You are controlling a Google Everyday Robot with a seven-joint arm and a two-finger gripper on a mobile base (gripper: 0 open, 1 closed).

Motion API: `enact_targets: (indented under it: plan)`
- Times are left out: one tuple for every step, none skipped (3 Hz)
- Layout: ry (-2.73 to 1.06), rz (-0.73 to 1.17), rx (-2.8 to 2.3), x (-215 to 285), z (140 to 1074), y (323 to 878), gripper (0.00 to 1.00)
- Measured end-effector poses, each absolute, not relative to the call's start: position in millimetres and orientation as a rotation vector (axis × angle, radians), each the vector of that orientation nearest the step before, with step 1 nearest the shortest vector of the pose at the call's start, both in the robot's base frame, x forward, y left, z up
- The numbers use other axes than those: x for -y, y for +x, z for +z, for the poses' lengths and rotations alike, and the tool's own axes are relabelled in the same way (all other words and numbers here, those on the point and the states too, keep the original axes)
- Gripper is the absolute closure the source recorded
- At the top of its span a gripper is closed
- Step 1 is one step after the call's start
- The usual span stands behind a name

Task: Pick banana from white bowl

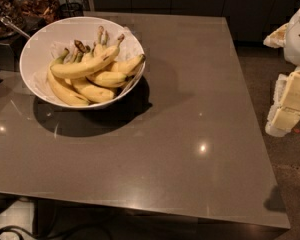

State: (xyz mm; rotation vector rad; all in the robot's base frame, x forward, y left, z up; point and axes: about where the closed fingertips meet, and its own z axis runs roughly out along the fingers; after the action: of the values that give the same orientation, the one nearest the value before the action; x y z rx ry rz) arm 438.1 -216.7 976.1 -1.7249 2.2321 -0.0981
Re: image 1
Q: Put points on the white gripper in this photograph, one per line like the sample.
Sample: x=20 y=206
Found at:
x=298 y=37

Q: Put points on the long yellow banana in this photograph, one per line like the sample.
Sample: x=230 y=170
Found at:
x=85 y=68

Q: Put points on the right yellow banana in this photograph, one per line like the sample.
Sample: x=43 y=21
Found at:
x=127 y=67

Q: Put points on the centre short yellow banana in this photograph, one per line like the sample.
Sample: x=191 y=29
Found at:
x=108 y=79

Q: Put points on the back upright yellow banana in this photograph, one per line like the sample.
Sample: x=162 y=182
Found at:
x=102 y=39

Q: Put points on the lower middle yellow banana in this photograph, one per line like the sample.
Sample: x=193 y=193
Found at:
x=92 y=92

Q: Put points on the white round bowl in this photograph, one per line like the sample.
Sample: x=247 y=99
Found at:
x=78 y=35

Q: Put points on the left curved yellow banana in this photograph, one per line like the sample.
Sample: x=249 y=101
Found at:
x=60 y=88

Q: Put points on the glass container of snacks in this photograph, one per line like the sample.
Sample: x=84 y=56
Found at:
x=48 y=10

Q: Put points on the black wire rack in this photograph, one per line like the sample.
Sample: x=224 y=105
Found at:
x=71 y=8

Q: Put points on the metal spoon handle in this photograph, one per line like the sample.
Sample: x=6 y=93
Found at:
x=8 y=22

